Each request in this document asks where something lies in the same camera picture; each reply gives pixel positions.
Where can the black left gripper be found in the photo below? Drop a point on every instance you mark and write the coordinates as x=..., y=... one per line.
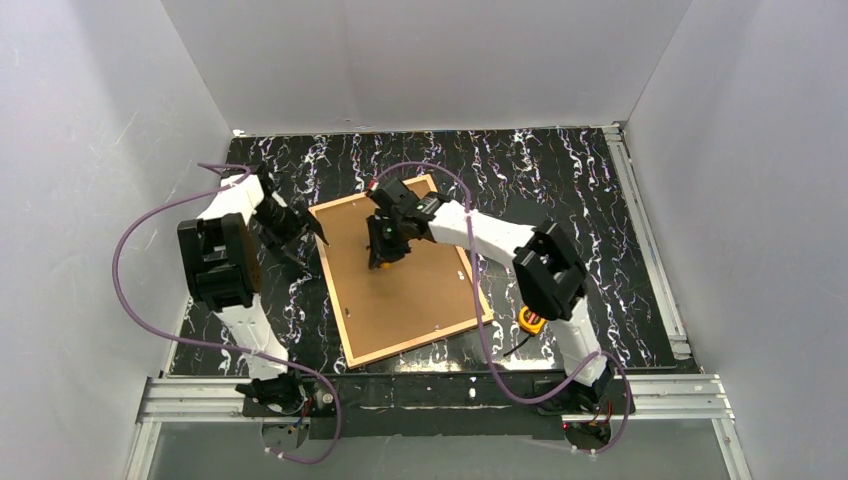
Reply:
x=289, y=225

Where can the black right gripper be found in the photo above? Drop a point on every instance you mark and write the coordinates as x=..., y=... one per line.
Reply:
x=386, y=237

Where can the wooden photo frame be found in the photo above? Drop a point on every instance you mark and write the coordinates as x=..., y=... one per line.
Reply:
x=382, y=312

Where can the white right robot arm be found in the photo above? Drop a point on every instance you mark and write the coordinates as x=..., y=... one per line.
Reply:
x=550, y=274

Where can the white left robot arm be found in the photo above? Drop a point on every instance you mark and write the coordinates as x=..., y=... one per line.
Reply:
x=223, y=273

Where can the yellow tape measure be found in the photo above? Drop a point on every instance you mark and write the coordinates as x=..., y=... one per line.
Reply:
x=530, y=322

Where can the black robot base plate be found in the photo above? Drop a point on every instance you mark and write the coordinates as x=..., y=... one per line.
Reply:
x=420, y=405

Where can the aluminium rail right side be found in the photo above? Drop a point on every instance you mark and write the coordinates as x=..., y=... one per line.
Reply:
x=673, y=325

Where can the aluminium rail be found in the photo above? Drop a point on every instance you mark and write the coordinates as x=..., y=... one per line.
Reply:
x=673, y=325
x=655, y=397

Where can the aluminium rail front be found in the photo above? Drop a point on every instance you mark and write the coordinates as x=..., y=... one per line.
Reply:
x=655, y=397

